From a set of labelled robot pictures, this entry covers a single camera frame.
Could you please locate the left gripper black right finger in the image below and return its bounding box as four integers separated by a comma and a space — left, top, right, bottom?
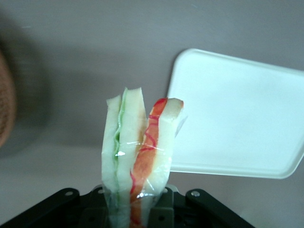
148, 186, 257, 228

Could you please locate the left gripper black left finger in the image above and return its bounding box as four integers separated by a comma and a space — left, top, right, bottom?
0, 187, 110, 228

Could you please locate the triangle sandwich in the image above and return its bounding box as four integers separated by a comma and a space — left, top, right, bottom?
101, 86, 188, 228

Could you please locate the beige plastic tray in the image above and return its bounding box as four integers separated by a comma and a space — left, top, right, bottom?
166, 48, 304, 179

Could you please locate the brown wicker basket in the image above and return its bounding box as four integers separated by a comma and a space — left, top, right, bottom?
0, 48, 17, 148

